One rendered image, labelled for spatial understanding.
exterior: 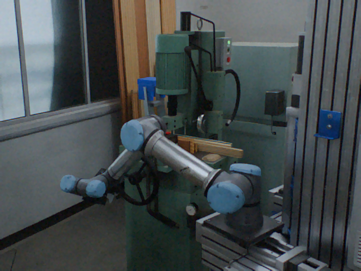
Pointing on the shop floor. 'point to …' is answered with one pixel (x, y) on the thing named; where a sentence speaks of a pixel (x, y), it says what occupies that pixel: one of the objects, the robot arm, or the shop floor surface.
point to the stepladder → (148, 95)
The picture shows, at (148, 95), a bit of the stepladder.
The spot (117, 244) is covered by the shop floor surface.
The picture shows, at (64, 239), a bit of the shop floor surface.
